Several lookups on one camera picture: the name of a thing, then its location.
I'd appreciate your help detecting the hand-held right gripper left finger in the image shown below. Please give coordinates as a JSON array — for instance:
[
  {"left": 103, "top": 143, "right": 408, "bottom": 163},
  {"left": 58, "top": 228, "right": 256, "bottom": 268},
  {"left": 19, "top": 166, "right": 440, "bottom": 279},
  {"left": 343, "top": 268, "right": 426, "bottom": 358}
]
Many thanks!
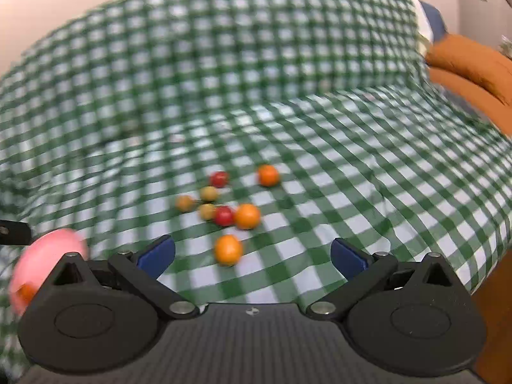
[{"left": 38, "top": 235, "right": 199, "bottom": 321}]

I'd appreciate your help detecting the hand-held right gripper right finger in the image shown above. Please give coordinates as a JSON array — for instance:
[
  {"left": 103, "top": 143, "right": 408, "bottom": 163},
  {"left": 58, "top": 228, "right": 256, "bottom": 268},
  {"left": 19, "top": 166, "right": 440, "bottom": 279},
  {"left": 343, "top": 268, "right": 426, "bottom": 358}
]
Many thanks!
[{"left": 306, "top": 237, "right": 475, "bottom": 321}]

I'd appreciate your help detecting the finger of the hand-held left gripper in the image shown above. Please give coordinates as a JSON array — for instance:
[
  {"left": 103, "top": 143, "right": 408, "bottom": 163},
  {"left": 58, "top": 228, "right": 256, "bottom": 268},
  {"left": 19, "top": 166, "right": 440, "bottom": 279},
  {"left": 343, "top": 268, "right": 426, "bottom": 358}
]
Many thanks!
[{"left": 0, "top": 219, "right": 33, "bottom": 245}]

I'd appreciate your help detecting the pink plate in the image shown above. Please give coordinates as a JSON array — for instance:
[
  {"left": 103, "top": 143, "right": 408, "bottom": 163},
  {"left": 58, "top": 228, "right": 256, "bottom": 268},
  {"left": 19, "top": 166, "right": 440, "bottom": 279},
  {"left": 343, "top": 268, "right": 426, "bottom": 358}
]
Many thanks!
[{"left": 8, "top": 228, "right": 89, "bottom": 317}]

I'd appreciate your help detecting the tangerine with stem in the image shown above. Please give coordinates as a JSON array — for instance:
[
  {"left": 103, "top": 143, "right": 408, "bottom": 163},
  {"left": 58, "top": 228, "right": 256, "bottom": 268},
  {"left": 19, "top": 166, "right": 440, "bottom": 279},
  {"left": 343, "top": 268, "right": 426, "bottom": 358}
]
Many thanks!
[{"left": 16, "top": 284, "right": 39, "bottom": 307}]

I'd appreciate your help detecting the orange tangerine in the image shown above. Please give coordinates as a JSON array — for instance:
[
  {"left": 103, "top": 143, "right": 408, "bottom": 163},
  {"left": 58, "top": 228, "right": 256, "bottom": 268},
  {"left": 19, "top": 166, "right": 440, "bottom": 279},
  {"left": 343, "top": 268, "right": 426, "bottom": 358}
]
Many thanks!
[
  {"left": 234, "top": 204, "right": 262, "bottom": 230},
  {"left": 257, "top": 164, "right": 281, "bottom": 187},
  {"left": 214, "top": 235, "right": 244, "bottom": 266}
]

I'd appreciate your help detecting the green checked cloth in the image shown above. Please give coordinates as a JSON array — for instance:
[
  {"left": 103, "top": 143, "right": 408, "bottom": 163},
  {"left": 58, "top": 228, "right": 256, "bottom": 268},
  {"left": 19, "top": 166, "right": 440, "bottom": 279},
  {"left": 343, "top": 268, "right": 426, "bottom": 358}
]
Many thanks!
[{"left": 0, "top": 0, "right": 512, "bottom": 380}]

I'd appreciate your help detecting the orange pillow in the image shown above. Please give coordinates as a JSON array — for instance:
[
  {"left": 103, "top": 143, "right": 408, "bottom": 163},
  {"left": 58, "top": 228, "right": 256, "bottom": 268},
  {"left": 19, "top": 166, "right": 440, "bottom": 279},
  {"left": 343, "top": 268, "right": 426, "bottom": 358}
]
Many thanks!
[
  {"left": 428, "top": 67, "right": 512, "bottom": 137},
  {"left": 425, "top": 33, "right": 512, "bottom": 107}
]

